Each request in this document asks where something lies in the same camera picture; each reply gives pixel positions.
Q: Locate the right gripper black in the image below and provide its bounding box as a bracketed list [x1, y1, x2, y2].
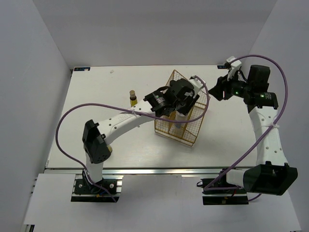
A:
[208, 69, 252, 101]

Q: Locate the white jar silver lid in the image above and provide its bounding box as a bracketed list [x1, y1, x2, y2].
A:
[174, 111, 187, 129]

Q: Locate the small brown bottle yellow label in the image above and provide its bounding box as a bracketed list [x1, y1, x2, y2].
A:
[129, 90, 138, 107]

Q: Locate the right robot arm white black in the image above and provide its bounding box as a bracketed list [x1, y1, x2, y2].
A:
[209, 65, 298, 196]

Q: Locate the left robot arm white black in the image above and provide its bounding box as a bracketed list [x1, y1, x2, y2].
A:
[82, 76, 204, 193]

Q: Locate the blue corner sticker right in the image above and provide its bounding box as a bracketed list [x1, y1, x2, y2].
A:
[217, 65, 228, 69]

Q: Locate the blue corner sticker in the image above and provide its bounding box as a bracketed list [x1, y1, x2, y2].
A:
[217, 65, 228, 69]
[73, 67, 90, 72]

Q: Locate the blue corner sticker left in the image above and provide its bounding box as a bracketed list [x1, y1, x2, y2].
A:
[73, 67, 90, 72]

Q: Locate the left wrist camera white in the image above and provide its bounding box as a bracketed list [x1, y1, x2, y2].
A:
[189, 75, 206, 95]

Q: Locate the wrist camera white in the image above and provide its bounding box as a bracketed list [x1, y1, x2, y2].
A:
[189, 75, 206, 95]
[225, 56, 242, 81]

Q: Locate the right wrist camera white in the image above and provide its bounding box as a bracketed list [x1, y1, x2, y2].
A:
[225, 56, 242, 81]

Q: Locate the gold wire mesh organizer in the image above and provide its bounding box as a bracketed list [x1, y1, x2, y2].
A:
[154, 69, 211, 146]

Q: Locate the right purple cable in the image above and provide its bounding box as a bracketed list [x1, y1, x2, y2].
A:
[204, 55, 288, 202]

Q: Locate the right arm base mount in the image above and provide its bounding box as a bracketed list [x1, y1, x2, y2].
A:
[196, 178, 249, 205]

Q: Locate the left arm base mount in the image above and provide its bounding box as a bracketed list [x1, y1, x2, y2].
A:
[71, 177, 122, 203]

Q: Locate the aluminium table rail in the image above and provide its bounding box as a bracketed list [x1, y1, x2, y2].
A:
[44, 168, 222, 175]

